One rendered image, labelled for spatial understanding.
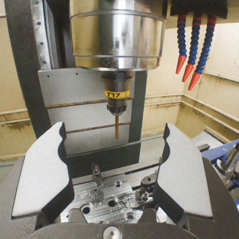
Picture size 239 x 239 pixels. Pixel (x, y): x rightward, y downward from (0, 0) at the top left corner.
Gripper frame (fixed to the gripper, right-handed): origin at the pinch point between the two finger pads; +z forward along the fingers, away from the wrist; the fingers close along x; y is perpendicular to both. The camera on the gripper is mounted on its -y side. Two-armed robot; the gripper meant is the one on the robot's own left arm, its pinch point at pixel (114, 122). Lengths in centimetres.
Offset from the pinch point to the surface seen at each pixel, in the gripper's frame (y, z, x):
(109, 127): 40, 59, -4
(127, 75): -1.2, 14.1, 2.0
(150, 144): 89, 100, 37
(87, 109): 26, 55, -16
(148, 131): 80, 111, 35
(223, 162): 20.6, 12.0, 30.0
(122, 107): 5.2, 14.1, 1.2
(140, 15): -9.8, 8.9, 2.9
